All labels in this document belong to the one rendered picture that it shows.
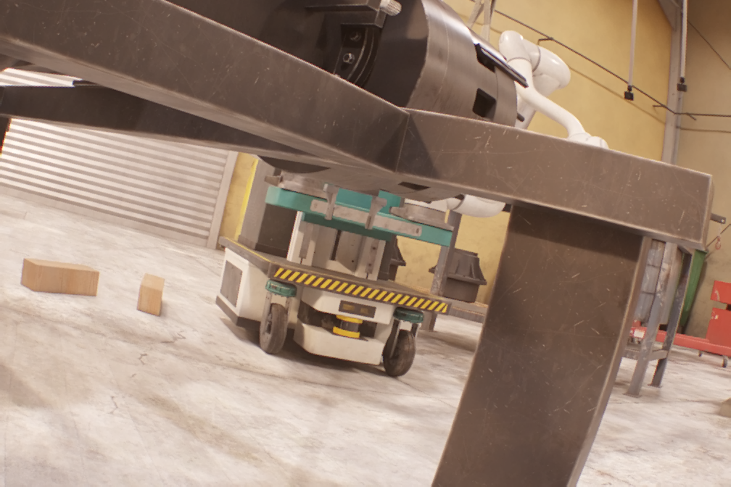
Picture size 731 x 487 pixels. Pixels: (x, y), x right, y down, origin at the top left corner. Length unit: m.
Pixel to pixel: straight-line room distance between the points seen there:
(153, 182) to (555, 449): 6.48
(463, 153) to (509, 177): 0.06
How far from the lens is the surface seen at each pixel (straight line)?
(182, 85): 0.62
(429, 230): 2.83
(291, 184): 2.64
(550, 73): 2.78
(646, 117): 10.71
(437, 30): 1.64
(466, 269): 6.64
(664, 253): 3.59
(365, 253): 2.95
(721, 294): 9.03
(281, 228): 3.01
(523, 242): 0.92
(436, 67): 1.62
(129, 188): 7.13
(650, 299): 3.65
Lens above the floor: 0.48
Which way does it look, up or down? 1 degrees up
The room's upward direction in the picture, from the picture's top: 14 degrees clockwise
